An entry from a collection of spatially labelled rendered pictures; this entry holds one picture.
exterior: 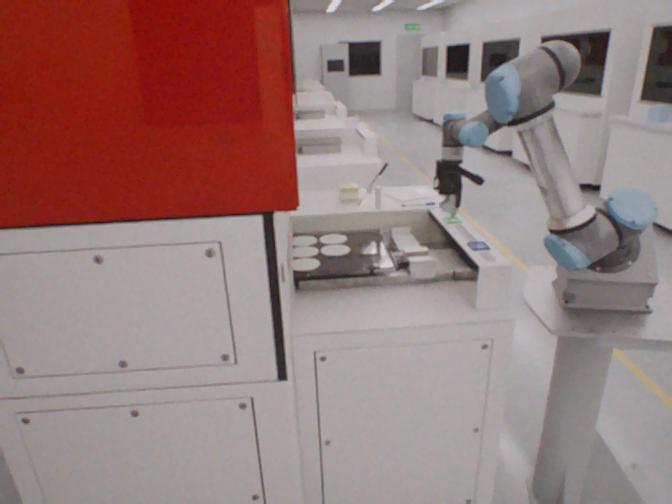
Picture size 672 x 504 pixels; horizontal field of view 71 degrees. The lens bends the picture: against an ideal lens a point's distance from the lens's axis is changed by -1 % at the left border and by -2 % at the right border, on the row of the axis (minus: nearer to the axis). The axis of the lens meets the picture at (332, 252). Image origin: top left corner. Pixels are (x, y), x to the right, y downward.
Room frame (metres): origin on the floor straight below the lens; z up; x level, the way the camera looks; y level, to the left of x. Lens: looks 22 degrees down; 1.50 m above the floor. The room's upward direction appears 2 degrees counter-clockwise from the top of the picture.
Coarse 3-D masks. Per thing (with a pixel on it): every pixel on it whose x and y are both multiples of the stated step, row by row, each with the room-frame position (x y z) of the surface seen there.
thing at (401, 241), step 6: (390, 234) 1.73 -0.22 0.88; (402, 234) 1.71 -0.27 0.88; (408, 234) 1.71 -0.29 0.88; (396, 240) 1.65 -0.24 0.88; (402, 240) 1.64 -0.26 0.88; (408, 240) 1.64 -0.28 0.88; (414, 240) 1.64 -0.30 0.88; (396, 246) 1.60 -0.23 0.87; (402, 246) 1.58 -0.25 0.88; (408, 246) 1.58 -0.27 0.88; (414, 246) 1.58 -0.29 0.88; (420, 246) 1.58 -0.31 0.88; (402, 258) 1.51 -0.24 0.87; (408, 270) 1.41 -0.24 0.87; (414, 270) 1.38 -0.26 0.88; (420, 270) 1.38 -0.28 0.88; (426, 270) 1.38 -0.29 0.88; (432, 270) 1.38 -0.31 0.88; (414, 276) 1.38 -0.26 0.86; (420, 276) 1.38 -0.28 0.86; (426, 276) 1.38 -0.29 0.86; (432, 276) 1.38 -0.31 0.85
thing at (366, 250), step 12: (348, 240) 1.61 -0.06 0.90; (360, 240) 1.61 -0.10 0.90; (372, 240) 1.60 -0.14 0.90; (348, 252) 1.50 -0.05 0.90; (360, 252) 1.50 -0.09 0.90; (372, 252) 1.49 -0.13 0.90; (384, 252) 1.49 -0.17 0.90; (324, 264) 1.41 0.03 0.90; (336, 264) 1.40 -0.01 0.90; (348, 264) 1.40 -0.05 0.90; (360, 264) 1.40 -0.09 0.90; (372, 264) 1.39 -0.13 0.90; (384, 264) 1.39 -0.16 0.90
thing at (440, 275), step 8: (400, 272) 1.43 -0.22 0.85; (440, 272) 1.42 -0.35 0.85; (448, 272) 1.42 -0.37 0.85; (304, 280) 1.40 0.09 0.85; (312, 280) 1.40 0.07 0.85; (320, 280) 1.39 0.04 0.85; (328, 280) 1.40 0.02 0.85; (336, 280) 1.40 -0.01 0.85; (344, 280) 1.40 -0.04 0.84; (352, 280) 1.40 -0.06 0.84; (360, 280) 1.40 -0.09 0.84; (368, 280) 1.40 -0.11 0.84; (376, 280) 1.40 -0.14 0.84; (384, 280) 1.41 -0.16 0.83; (392, 280) 1.41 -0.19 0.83; (400, 280) 1.41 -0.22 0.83; (408, 280) 1.41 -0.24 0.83; (416, 280) 1.41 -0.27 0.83; (424, 280) 1.41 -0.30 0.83; (432, 280) 1.41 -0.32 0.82; (440, 280) 1.42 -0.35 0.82; (448, 280) 1.42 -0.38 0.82; (304, 288) 1.39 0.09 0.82; (312, 288) 1.39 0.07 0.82
